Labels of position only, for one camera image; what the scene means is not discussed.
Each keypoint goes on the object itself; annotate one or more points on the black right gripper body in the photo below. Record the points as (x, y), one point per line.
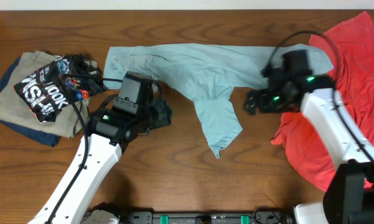
(273, 101)

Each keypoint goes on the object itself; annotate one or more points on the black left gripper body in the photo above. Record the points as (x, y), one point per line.
(158, 115)

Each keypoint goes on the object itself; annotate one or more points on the light blue t-shirt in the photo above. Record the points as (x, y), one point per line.
(206, 75)

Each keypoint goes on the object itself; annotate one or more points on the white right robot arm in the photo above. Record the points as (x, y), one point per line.
(350, 196)

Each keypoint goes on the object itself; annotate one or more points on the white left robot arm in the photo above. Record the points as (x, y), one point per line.
(120, 119)

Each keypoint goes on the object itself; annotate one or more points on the red t-shirt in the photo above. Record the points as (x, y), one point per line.
(304, 150)

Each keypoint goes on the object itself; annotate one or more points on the black printed folded jersey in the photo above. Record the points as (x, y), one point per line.
(75, 76)

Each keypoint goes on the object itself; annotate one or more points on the navy blue folded shirt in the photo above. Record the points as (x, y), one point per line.
(38, 136)

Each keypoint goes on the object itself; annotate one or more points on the beige folded shirt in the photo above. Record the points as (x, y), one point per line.
(15, 110)

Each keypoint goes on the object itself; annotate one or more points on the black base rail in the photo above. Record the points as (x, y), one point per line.
(189, 217)

